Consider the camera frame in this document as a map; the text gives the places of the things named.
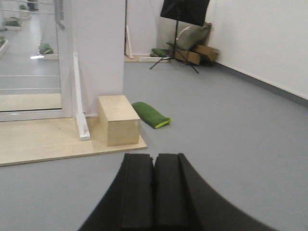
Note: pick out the grey curved door handle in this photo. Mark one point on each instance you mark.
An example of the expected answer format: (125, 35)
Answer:
(59, 13)

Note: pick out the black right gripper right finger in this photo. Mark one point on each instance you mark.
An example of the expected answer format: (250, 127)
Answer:
(184, 201)

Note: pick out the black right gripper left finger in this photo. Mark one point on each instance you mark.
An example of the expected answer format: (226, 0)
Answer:
(128, 203)

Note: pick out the white framed sliding glass door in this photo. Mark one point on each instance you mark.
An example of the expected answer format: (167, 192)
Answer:
(35, 61)

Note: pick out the light plywood box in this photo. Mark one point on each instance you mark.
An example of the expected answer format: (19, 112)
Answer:
(119, 121)

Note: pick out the green sandbag by far wall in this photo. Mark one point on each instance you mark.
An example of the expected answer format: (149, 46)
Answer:
(156, 52)

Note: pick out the brown cardboard boxes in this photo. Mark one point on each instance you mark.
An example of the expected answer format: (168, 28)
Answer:
(197, 54)

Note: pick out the white wooden support brace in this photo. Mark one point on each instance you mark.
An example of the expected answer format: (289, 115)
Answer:
(83, 129)

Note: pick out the green sandbag near box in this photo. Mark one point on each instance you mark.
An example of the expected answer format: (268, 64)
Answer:
(150, 115)

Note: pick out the olive green sack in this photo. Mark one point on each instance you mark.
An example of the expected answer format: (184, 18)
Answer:
(193, 35)

